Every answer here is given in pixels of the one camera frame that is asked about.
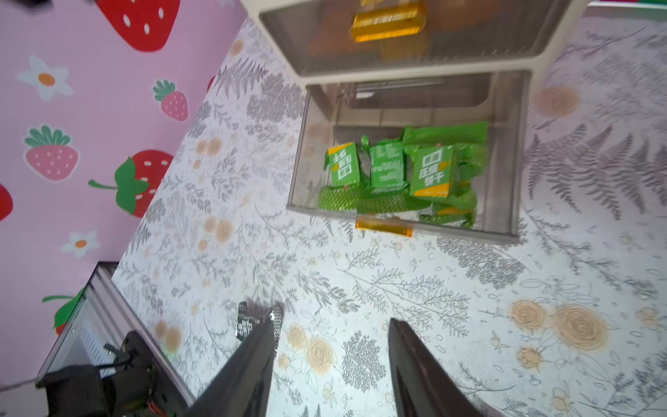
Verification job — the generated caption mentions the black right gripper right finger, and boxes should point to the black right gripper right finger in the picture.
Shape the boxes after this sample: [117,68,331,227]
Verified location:
[388,318,481,417]

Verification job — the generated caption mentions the cream drawer organizer cabinet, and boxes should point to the cream drawer organizer cabinet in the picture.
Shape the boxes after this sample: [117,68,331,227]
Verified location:
[243,1,588,85]

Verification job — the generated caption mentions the black checkered cookie packet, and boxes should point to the black checkered cookie packet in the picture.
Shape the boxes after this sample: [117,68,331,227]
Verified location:
[236,301,284,352]

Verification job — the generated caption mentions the green cookie packet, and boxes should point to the green cookie packet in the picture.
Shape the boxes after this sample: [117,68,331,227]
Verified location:
[357,136,431,215]
[401,121,489,229]
[318,142,365,211]

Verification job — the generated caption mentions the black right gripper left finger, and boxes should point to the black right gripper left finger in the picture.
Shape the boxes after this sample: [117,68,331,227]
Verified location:
[186,320,275,417]

